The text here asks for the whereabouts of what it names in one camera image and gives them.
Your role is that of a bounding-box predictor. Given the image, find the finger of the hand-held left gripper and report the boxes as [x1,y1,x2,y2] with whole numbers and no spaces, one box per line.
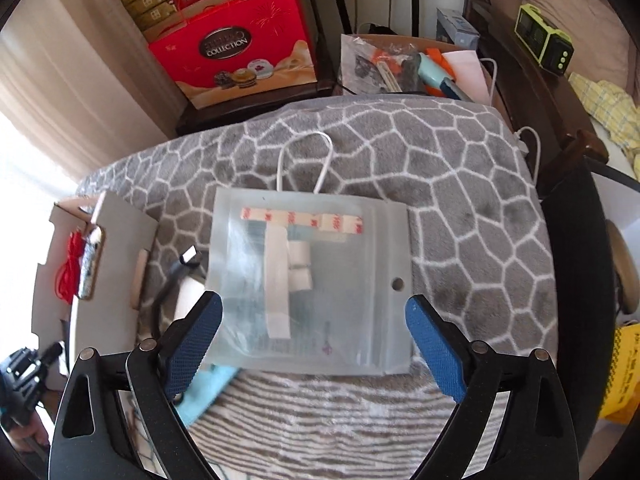
[36,342,66,378]

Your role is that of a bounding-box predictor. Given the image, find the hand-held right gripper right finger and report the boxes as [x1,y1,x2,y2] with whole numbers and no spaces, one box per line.
[404,294,576,480]

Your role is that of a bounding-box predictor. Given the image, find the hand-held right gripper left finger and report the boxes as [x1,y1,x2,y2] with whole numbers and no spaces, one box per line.
[48,290,224,480]

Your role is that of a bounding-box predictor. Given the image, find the red string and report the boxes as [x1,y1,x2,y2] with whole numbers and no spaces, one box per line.
[56,230,89,307]

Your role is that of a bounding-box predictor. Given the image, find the clear zip bag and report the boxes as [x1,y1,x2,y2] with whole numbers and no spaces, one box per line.
[206,187,414,376]

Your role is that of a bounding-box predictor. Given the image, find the white cardboard tray box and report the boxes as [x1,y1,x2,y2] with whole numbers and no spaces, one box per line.
[31,191,161,381]

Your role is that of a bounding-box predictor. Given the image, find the person's left hand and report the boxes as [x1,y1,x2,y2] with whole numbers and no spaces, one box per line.
[10,422,52,462]

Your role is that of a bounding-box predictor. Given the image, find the light blue cloth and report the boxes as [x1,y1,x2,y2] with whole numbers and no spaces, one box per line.
[175,364,240,429]

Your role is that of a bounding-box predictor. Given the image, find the white round device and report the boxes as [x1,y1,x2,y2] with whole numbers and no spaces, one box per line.
[172,280,207,324]

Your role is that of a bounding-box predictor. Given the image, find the black bag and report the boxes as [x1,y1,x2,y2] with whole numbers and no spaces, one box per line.
[541,160,632,413]

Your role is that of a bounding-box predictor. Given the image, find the yellow packet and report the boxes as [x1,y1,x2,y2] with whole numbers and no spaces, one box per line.
[597,322,640,424]

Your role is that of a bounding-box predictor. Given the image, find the open carton of tools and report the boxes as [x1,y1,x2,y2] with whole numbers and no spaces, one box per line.
[339,32,494,107]

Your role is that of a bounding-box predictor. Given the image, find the teal utility tool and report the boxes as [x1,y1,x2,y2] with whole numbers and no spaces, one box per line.
[419,52,474,104]

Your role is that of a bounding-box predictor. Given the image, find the white sheer curtain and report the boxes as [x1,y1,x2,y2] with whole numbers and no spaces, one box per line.
[0,0,172,202]

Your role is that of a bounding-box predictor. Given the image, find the white paper sheet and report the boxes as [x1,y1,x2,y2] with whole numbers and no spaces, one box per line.
[444,50,492,104]

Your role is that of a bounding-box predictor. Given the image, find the clear bag of parts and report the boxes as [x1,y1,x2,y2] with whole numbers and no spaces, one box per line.
[342,35,397,94]

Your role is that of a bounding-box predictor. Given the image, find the yellow plaid cloth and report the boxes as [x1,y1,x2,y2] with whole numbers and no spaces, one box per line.
[567,72,640,181]

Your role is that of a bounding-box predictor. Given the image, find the red chocolate gift box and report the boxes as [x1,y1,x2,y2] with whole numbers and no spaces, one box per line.
[147,0,319,111]

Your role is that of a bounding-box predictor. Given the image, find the small grey box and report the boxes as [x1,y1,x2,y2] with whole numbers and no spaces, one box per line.
[435,7,481,54]

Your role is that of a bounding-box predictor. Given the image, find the green black alarm clock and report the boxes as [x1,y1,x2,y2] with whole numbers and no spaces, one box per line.
[515,4,572,77]

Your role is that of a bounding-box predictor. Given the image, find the gold flat box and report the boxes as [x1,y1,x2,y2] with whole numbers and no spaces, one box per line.
[125,0,174,17]
[134,7,181,36]

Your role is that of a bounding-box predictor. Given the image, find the tan sofa cushion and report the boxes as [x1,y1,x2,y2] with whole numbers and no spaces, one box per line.
[517,0,634,81]

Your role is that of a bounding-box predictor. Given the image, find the black usb cable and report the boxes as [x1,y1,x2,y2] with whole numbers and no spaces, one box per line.
[147,247,201,334]

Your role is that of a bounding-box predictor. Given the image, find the white cable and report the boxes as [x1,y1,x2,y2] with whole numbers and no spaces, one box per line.
[275,131,335,197]
[479,57,544,187]

